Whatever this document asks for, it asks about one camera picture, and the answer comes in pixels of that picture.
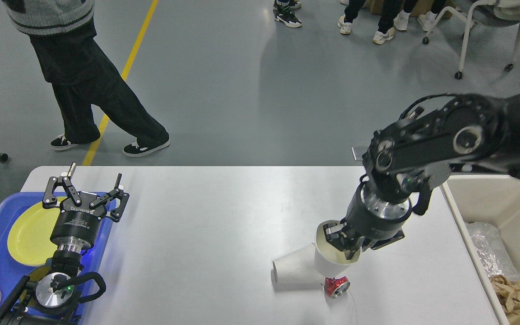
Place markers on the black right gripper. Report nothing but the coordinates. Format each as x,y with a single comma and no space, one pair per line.
370,223

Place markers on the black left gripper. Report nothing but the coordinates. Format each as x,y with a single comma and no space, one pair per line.
78,221

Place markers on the white paper cup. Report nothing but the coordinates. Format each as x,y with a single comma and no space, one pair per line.
329,261
297,267

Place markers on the crushed red can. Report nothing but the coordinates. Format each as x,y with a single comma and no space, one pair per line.
336,287

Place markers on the yellow plate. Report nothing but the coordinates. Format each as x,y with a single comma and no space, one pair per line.
29,240

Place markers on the aluminium foil sheet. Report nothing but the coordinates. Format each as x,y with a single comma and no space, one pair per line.
491,250

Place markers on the brown paper ball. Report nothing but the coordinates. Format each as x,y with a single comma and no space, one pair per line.
508,293

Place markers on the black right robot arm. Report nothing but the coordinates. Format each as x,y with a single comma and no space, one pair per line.
405,161

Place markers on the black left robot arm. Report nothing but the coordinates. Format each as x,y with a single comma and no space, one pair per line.
55,298

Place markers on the left floor outlet plate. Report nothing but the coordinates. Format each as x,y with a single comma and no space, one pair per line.
358,152

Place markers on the blue plastic tray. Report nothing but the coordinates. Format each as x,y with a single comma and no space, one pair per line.
12,271

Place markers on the white plastic bin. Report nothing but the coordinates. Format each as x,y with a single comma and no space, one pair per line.
493,199

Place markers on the person in black trousers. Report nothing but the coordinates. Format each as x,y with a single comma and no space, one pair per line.
62,34

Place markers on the person in black coat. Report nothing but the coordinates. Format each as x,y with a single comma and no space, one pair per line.
283,11

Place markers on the cardboard box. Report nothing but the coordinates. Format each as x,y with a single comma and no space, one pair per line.
422,6

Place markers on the office chair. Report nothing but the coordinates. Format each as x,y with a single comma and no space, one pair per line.
492,13

